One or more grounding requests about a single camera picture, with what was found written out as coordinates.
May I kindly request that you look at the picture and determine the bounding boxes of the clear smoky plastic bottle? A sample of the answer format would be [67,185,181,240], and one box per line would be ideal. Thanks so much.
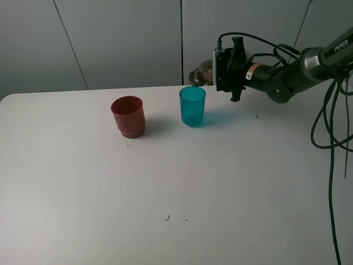
[188,52,252,87]

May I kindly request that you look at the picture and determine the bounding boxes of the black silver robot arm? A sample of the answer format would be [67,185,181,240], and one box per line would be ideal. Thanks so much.
[213,29,352,104]

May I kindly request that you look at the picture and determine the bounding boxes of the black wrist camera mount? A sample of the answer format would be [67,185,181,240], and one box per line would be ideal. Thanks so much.
[212,48,232,93]

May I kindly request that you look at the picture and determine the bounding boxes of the teal translucent plastic cup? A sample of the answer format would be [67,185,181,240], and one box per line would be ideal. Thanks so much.
[179,86,206,127]

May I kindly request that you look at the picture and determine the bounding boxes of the black cable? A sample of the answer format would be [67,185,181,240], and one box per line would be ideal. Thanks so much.
[217,32,353,265]

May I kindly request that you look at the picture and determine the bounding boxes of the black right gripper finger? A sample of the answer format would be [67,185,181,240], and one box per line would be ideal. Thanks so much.
[231,37,246,62]
[229,83,246,102]

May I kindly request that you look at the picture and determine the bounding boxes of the red plastic cup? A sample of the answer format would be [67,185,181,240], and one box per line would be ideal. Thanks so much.
[111,96,146,139]

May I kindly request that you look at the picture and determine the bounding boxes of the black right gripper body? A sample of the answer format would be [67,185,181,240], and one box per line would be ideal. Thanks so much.
[227,54,273,91]

